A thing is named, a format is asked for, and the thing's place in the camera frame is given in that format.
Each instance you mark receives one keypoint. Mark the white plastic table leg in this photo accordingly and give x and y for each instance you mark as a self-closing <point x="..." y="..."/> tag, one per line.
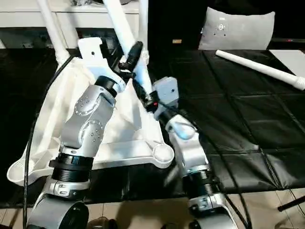
<point x="257" y="68"/>
<point x="52" y="31"/>
<point x="119" y="23"/>
<point x="143" y="23"/>

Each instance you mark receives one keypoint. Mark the white plastic table top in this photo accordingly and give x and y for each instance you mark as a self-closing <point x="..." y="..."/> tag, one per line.
<point x="59" y="95"/>

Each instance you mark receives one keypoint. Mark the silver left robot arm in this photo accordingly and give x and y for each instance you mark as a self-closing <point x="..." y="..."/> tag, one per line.
<point x="90" y="114"/>

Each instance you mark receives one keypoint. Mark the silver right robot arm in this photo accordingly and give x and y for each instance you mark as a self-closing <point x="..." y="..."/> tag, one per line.
<point x="188" y="143"/>

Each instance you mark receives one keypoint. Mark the dark round object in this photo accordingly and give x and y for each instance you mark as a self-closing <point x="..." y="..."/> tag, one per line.
<point x="127" y="2"/>

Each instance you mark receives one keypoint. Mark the white cabinet with glass doors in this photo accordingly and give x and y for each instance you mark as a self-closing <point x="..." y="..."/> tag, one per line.
<point x="83" y="19"/>

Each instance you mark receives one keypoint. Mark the black padded mat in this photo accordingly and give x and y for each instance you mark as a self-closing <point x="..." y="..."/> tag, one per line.
<point x="250" y="107"/>

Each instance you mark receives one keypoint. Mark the grey pillow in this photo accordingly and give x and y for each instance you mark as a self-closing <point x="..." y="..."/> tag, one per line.
<point x="238" y="33"/>

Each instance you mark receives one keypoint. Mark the white flat board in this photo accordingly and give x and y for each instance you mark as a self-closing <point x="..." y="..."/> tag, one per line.
<point x="290" y="59"/>

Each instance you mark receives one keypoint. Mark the black stand leg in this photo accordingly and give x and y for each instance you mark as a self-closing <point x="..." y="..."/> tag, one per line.
<point x="290" y="202"/>

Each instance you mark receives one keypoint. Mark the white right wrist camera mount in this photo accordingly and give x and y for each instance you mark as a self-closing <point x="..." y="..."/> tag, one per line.
<point x="166" y="90"/>

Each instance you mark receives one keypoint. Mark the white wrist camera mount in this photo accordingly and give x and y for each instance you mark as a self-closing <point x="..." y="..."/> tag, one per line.
<point x="166" y="90"/>
<point x="91" y="50"/>

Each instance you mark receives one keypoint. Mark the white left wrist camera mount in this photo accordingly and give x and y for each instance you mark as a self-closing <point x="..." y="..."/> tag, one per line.
<point x="91" y="50"/>

